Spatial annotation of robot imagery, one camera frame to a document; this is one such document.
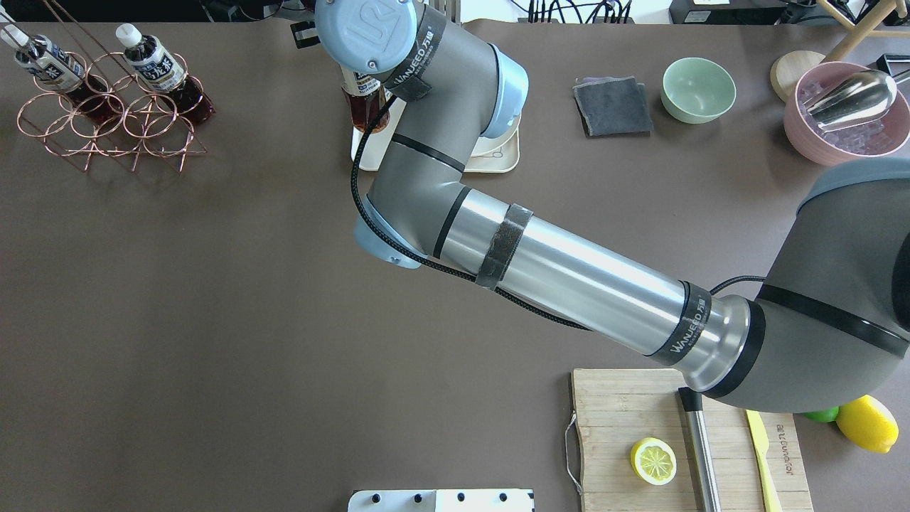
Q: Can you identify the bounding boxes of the cream serving tray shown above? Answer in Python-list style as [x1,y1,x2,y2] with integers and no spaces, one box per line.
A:
[360,100,521,173]

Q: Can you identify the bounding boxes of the tea bottle in rack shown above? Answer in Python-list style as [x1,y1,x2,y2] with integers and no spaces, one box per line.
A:
[2,25,123,126]

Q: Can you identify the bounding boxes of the copper wire bottle rack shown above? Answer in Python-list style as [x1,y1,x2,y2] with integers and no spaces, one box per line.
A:
[14,52,209,173]

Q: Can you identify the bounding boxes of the yellow plastic knife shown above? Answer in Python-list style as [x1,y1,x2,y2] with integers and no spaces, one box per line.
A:
[745,410,783,512]

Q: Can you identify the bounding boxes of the steel ice scoop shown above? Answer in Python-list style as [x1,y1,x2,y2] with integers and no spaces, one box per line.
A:
[807,69,900,132]

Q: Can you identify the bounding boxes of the grey folded cloth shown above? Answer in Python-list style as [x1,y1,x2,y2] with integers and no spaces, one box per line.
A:
[572,77,653,137]

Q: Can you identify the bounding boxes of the tea bottle rack right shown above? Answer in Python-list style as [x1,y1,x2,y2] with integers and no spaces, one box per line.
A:
[116,23,215,126]

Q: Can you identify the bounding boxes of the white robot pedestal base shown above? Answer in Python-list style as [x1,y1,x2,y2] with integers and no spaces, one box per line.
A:
[347,487,536,511]

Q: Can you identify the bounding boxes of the yellow lemon upper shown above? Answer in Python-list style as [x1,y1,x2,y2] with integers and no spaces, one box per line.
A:
[835,395,899,454]

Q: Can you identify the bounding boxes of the pink bowl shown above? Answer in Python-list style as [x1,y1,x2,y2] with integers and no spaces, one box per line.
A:
[783,62,909,166]

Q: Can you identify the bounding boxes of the green lime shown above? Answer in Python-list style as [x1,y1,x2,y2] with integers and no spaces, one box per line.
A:
[801,406,840,422]

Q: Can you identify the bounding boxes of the wooden cup tree stand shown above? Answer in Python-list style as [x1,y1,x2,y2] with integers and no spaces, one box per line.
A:
[770,1,908,102]

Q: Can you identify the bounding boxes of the bamboo cutting board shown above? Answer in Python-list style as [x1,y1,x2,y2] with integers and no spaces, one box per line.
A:
[565,368,815,512]

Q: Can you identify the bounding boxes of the mint green bowl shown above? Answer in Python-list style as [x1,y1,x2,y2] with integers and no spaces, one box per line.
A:
[660,56,737,125]

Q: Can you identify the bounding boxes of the half lemon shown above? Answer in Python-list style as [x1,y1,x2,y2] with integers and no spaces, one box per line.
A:
[630,437,678,486]

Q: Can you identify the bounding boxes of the steel muddler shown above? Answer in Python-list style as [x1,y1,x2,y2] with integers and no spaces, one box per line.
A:
[678,387,722,511]

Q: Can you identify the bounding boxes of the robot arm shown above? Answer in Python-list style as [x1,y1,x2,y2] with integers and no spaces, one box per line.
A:
[314,1,909,414]

